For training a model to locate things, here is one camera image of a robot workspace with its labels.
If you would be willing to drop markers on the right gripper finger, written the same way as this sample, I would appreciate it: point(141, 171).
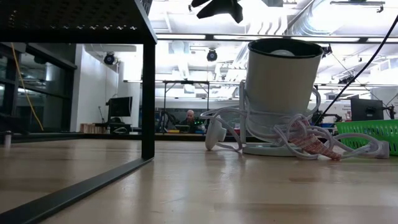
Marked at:
point(203, 3)
point(227, 9)

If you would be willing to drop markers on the black ceiling camera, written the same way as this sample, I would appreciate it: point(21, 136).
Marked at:
point(212, 55)
point(109, 58)

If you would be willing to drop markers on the black computer monitor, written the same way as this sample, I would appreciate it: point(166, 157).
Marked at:
point(119, 106)
point(367, 109)

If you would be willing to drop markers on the black perforated metal shelf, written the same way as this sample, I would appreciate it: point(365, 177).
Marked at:
point(77, 34)

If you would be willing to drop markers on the green plastic bin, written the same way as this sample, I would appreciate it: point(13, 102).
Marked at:
point(367, 133)

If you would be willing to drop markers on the black gantry frame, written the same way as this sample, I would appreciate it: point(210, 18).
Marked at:
point(186, 82)

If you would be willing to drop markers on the black aluminium table frame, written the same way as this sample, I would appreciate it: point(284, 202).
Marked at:
point(31, 135)

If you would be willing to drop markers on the grey metal post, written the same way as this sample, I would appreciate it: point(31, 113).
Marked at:
point(7, 139)

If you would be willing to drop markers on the person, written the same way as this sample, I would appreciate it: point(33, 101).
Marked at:
point(190, 123)

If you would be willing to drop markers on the white desk lamp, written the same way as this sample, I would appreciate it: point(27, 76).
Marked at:
point(280, 81)

